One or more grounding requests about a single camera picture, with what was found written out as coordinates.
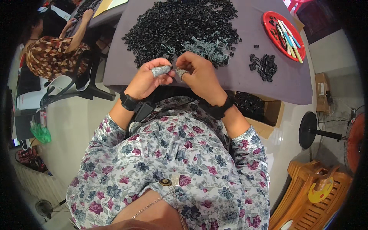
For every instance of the blue and white pen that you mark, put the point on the blue and white pen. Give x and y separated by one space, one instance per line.
289 36

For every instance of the purple table cloth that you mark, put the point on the purple table cloth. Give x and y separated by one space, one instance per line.
244 83

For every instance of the black wrist band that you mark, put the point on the black wrist band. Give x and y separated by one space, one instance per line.
222 107
129 102

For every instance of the person's right hand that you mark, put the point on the person's right hand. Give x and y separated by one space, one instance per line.
202 77

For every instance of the person's left hand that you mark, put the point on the person's left hand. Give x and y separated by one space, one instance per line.
145 82

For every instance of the neighbouring table with parts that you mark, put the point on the neighbouring table with parts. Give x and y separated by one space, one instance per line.
95 13

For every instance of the yellow round toy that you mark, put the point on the yellow round toy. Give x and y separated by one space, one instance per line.
320 194

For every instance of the red round tray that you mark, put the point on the red round tray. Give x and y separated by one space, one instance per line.
271 36

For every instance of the wooden slatted chair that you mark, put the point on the wooden slatted chair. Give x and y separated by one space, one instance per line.
299 207

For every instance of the cardboard box of black parts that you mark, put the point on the cardboard box of black parts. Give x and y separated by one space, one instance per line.
258 110

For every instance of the heap of grey plastic parts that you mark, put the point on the heap of grey plastic parts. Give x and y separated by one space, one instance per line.
205 47

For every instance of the green plastic bag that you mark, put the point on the green plastic bag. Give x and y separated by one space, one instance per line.
41 133

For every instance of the black plastic chair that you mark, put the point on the black plastic chair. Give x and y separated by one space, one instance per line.
86 86

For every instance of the small brown cardboard box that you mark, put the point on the small brown cardboard box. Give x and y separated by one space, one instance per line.
322 89

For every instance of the small pile of black parts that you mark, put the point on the small pile of black parts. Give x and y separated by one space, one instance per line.
264 67

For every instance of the pink plastic stool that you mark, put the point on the pink plastic stool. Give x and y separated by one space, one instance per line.
296 4

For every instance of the large heap of black parts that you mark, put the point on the large heap of black parts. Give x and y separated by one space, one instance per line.
178 26

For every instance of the black and orange standing fan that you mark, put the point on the black and orange standing fan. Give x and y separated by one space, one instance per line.
307 130

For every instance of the yellow and white pen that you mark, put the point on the yellow and white pen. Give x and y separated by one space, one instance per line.
296 51

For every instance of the red basket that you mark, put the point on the red basket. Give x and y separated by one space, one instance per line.
30 159

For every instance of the person's body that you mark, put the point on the person's body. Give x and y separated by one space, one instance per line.
172 149

